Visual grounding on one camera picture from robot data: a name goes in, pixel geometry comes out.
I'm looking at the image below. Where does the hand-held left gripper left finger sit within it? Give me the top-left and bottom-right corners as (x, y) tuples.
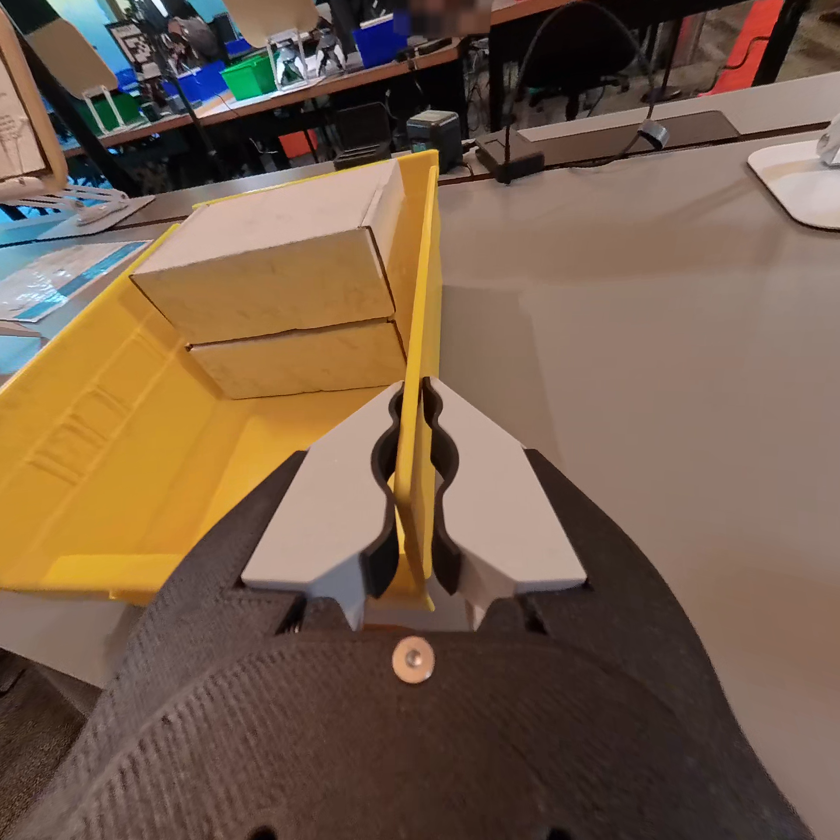
(241, 384), (406, 632)

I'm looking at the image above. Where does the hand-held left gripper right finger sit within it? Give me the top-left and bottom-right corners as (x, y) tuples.
(422, 377), (588, 631)

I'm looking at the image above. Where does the white cardboard box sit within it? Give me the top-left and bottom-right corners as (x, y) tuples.
(129, 159), (403, 345)
(187, 318), (409, 400)

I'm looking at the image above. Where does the large yellow plastic bin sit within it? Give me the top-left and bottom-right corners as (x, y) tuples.
(0, 150), (442, 611)

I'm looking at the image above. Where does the grey desk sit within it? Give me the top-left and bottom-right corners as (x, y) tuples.
(0, 69), (840, 840)
(0, 190), (198, 388)

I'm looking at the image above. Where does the blue printed paper sheet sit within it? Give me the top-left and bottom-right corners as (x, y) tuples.
(0, 239), (153, 324)

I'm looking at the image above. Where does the black power adapter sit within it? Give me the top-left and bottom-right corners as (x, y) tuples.
(474, 128), (547, 186)

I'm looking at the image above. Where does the white stand base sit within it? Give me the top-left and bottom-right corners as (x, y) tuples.
(36, 184), (157, 227)
(747, 134), (840, 231)

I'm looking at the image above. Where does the black electronic device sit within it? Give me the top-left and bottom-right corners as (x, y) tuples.
(333, 101), (395, 170)

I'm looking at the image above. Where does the grey electronic device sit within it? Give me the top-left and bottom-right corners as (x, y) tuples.
(406, 110), (464, 175)

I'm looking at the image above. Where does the wooden table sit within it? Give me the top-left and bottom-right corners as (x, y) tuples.
(62, 39), (460, 158)

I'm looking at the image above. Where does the green plastic bin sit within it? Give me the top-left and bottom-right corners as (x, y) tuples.
(220, 51), (278, 101)
(82, 92), (144, 135)

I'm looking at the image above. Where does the small blue plastic bin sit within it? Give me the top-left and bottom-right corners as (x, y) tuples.
(352, 16), (409, 68)
(163, 62), (227, 105)

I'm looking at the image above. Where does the black office chair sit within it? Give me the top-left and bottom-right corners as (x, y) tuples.
(518, 3), (651, 124)

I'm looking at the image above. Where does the fiducial marker sign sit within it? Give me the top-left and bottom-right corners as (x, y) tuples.
(108, 20), (166, 68)

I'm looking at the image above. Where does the hanging brown black panel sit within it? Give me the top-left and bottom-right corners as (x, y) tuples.
(223, 0), (320, 32)
(25, 13), (120, 94)

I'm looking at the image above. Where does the orange traffic cone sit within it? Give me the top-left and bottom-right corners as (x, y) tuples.
(714, 0), (786, 97)

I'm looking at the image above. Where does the black cable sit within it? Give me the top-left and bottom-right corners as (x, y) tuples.
(502, 0), (672, 185)

